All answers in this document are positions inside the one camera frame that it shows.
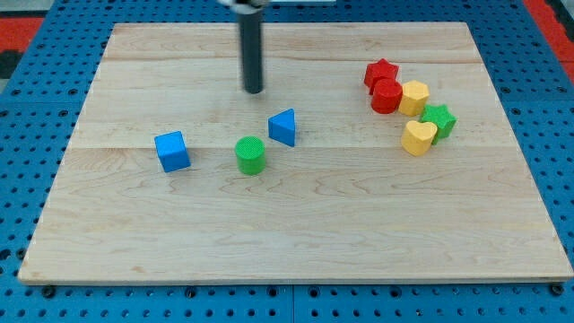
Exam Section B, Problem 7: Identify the blue triangle block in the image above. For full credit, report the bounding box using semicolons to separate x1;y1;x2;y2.
268;109;296;147

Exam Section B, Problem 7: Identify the green cylinder block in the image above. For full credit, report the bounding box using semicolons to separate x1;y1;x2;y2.
235;136;265;175

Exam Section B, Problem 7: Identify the wooden board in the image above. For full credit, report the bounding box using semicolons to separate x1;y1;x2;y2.
18;22;573;286

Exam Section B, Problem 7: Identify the blue cube block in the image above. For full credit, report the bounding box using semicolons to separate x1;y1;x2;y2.
154;131;191;172

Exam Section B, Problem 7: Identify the red cylinder block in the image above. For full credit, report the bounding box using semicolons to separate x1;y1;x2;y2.
371;78;403;114

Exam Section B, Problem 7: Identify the red star block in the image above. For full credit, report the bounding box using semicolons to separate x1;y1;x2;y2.
363;58;399;95

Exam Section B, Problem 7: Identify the yellow heart block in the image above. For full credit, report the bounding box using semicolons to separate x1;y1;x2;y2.
401;120;438;156

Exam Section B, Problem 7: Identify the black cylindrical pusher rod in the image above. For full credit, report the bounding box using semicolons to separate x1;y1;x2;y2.
237;4;264;94

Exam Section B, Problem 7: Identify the yellow hexagon block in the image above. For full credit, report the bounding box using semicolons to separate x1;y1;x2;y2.
398;80;430;117

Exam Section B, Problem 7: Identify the green star block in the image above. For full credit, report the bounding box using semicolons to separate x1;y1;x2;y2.
419;104;457;145

